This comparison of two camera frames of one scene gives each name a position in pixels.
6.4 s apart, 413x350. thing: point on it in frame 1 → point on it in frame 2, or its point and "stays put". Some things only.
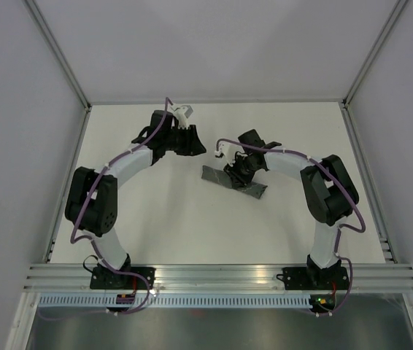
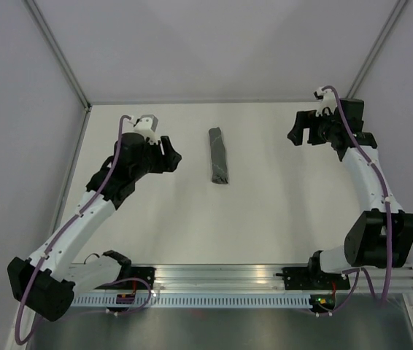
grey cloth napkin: x=219 y=176 → x=219 y=162
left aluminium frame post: x=63 y=61 stays put
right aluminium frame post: x=399 y=6 stays put
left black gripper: x=193 y=147 → x=169 y=152
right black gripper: x=233 y=173 → x=307 y=119
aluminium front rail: x=221 y=277 stays put
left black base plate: x=102 y=278 stays put
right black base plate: x=314 y=278 stays put
